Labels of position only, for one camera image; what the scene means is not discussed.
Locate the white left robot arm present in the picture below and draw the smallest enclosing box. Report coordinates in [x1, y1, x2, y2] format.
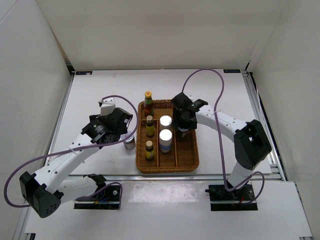
[19, 107, 133, 218]

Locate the silver-top blue-label can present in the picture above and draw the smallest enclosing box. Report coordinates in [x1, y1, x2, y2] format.
[159, 115, 172, 131]
[159, 129, 173, 153]

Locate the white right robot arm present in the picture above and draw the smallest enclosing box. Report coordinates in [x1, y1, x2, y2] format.
[171, 92, 272, 200]

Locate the yellow-label dark-cap bottle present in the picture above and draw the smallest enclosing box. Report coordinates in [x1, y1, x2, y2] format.
[146, 115, 155, 137]

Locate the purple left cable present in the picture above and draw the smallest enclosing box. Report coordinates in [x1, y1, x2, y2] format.
[3, 94, 140, 208]

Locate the woven wicker basket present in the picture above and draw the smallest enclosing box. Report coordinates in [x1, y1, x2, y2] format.
[135, 99, 199, 174]

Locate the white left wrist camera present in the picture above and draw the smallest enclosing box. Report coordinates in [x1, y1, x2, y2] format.
[98, 97, 116, 116]

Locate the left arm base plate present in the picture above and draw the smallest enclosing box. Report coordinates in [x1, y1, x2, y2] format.
[73, 174, 123, 210]

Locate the beige-cap yellow-label bottle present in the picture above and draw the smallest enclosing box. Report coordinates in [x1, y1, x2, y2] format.
[145, 140, 155, 160]

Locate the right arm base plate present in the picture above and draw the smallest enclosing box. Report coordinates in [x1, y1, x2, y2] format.
[205, 184, 258, 212]

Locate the green-label ketchup bottle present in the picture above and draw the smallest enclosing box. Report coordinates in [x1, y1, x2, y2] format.
[143, 91, 154, 117]

